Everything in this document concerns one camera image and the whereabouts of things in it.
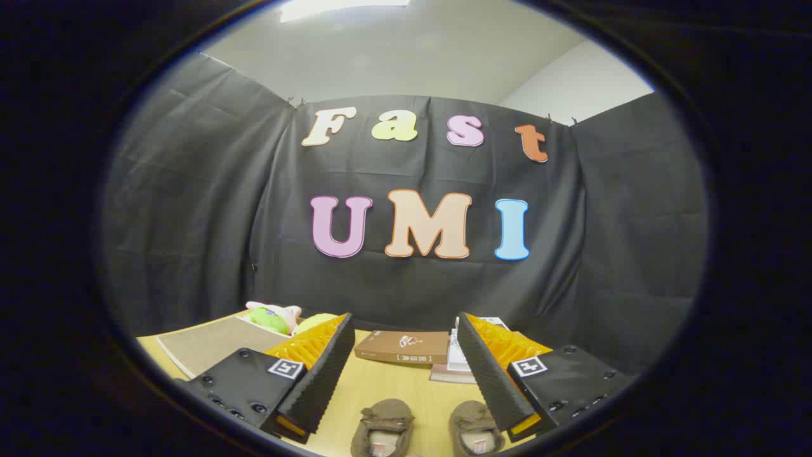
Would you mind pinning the brown fluffy moccasin shoe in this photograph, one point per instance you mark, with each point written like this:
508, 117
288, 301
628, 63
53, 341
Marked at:
472, 422
384, 422

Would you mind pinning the pale thick book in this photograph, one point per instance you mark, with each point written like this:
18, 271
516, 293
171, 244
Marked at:
450, 376

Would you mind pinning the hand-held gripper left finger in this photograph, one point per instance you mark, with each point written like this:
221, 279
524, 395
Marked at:
320, 381

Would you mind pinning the brown book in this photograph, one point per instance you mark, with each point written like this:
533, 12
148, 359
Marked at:
399, 346

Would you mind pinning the white glossy book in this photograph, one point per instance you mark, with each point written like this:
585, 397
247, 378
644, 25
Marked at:
455, 355

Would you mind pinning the beige fabric storage box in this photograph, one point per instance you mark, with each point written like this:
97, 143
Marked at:
216, 343

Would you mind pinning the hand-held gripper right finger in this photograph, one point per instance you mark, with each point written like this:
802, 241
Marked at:
488, 374

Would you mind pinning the yellow round plush toy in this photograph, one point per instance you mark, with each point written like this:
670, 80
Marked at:
311, 322

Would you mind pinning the black backdrop cloth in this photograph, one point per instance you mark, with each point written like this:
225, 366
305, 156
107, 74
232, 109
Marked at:
190, 222

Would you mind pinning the ceiling light panel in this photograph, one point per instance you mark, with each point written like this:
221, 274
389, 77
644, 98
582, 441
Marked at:
336, 7

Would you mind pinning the green and pink plush toy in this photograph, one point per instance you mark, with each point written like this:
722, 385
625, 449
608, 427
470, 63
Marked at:
269, 317

